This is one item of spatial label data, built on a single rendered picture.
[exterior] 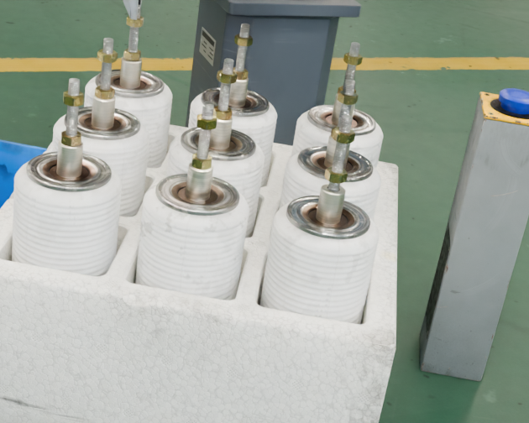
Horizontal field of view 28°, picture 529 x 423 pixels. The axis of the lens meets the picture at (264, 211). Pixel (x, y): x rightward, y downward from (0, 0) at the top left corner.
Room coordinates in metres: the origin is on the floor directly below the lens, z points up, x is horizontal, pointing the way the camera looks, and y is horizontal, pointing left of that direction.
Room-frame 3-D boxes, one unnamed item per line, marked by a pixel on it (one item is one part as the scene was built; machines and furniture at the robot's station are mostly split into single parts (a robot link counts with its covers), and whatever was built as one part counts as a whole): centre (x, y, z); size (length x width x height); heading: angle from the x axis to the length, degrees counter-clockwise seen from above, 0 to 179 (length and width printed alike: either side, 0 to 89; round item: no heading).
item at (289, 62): (1.41, 0.04, 0.15); 0.19 x 0.19 x 0.30; 25
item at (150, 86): (1.08, 0.17, 0.25); 0.08 x 0.08 x 0.01
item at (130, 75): (1.08, 0.17, 0.26); 0.02 x 0.02 x 0.03
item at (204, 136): (0.84, 0.06, 0.30); 0.01 x 0.01 x 0.08
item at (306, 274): (0.84, -0.06, 0.16); 0.10 x 0.10 x 0.18
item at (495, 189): (1.02, -0.24, 0.16); 0.07 x 0.07 x 0.31; 87
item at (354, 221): (0.84, -0.06, 0.25); 0.08 x 0.08 x 0.01
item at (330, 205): (0.84, -0.06, 0.26); 0.02 x 0.02 x 0.03
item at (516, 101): (1.02, -0.24, 0.32); 0.04 x 0.04 x 0.02
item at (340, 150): (0.84, -0.06, 0.31); 0.01 x 0.01 x 0.08
